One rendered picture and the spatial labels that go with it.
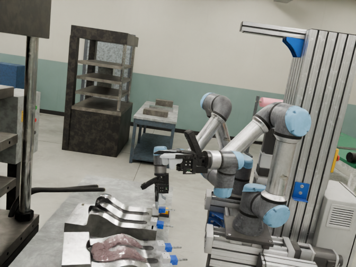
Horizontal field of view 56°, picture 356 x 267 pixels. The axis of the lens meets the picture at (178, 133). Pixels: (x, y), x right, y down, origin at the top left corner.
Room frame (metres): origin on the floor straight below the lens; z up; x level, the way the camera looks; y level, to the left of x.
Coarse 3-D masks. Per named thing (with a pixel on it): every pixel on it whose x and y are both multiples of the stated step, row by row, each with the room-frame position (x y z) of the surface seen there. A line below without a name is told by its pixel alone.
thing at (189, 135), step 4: (184, 132) 1.27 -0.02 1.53; (188, 132) 1.24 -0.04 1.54; (192, 132) 1.25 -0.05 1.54; (188, 136) 1.24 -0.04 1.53; (192, 136) 1.25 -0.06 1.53; (188, 140) 1.27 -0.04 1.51; (192, 140) 1.24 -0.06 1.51; (196, 140) 1.25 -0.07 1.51; (192, 144) 1.24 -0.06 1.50; (196, 144) 1.25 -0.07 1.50; (192, 148) 1.26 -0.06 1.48; (196, 148) 1.25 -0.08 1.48; (200, 148) 1.25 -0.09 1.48; (196, 152) 1.25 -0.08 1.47; (200, 152) 1.25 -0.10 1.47; (200, 156) 1.25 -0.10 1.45
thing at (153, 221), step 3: (150, 219) 1.73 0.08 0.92; (153, 219) 1.73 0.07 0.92; (156, 219) 1.73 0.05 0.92; (150, 222) 1.71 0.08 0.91; (153, 222) 1.71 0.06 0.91; (156, 222) 1.71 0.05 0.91; (159, 222) 1.73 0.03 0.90; (162, 222) 1.73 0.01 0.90; (150, 225) 1.71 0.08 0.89; (153, 225) 1.71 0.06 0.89; (156, 225) 1.71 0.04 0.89; (159, 225) 1.71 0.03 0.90; (162, 225) 1.71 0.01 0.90; (165, 225) 1.73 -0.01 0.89; (168, 225) 1.73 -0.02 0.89; (159, 228) 1.71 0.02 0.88; (162, 228) 1.71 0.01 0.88
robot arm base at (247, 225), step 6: (240, 210) 1.53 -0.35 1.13; (240, 216) 1.52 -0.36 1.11; (246, 216) 1.50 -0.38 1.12; (252, 216) 1.49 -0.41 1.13; (234, 222) 1.53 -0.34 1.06; (240, 222) 1.51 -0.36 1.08; (246, 222) 1.49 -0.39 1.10; (252, 222) 1.49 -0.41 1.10; (258, 222) 1.49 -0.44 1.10; (234, 228) 1.52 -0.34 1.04; (240, 228) 1.49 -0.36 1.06; (246, 228) 1.48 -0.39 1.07; (252, 228) 1.48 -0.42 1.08; (258, 228) 1.51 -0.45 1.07; (246, 234) 1.47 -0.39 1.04; (252, 234) 1.47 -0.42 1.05; (258, 234) 1.48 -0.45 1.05
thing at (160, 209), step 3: (153, 204) 1.85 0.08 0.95; (153, 207) 1.82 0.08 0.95; (159, 207) 1.84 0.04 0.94; (162, 207) 1.84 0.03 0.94; (165, 207) 1.85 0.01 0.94; (153, 210) 1.82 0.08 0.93; (156, 210) 1.82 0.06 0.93; (159, 210) 1.82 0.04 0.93; (162, 210) 1.82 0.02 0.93; (165, 210) 1.83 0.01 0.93; (168, 210) 1.84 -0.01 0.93; (171, 210) 1.84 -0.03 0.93; (174, 210) 1.84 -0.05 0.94; (153, 213) 1.81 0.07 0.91; (156, 213) 1.81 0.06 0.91
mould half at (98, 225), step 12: (84, 204) 1.90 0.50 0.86; (108, 204) 1.81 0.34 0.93; (120, 204) 1.89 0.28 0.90; (72, 216) 1.74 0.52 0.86; (84, 216) 1.76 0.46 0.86; (96, 216) 1.66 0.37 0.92; (108, 216) 1.69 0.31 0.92; (120, 216) 1.76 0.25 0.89; (132, 216) 1.79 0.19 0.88; (144, 216) 1.80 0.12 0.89; (72, 228) 1.66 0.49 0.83; (84, 228) 1.66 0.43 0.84; (96, 228) 1.66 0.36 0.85; (108, 228) 1.66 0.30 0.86; (120, 228) 1.66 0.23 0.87; (132, 228) 1.66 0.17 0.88; (144, 228) 1.66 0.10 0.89; (156, 228) 1.68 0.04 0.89
